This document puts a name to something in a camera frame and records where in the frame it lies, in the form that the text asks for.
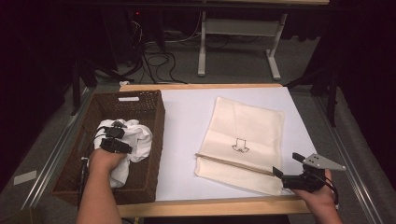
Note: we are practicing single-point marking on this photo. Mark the white table sheet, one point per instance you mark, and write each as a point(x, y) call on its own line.
point(183, 124)

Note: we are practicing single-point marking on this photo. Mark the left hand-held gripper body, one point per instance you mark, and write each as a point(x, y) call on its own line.
point(115, 145)

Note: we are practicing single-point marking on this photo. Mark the white garment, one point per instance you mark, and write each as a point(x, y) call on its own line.
point(140, 140)

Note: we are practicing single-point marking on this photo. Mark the small white clip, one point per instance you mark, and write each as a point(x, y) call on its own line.
point(124, 83)

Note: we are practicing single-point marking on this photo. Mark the black stand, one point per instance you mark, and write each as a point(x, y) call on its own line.
point(76, 81)
point(333, 93)

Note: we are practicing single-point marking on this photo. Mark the dark computer tower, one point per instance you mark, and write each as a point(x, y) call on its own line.
point(124, 37)

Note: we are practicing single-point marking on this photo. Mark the white metal desk frame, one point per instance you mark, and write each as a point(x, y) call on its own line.
point(201, 46)

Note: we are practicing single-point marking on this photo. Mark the brown woven basket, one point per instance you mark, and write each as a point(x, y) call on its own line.
point(102, 109)

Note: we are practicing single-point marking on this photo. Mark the beige mesh laundry bag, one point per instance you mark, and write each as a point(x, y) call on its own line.
point(243, 124)

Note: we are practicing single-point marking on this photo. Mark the person's left hand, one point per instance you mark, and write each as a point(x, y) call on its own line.
point(104, 161)

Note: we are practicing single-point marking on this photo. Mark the person's right hand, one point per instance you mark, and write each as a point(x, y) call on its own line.
point(320, 200)

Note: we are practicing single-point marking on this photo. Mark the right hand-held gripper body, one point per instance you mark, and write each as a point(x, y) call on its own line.
point(311, 180)

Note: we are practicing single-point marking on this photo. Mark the white tape strip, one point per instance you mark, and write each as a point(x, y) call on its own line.
point(25, 177)

